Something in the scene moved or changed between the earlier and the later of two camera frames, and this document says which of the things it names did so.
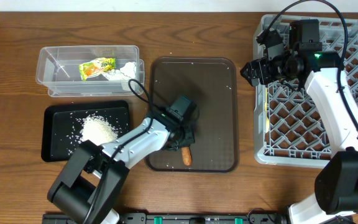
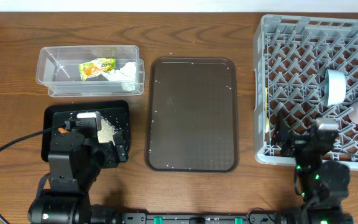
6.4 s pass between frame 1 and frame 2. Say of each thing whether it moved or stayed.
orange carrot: moved
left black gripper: moved
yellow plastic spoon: stayed
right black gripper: moved
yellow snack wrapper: stayed
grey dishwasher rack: stayed
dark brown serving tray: stayed
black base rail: stayed
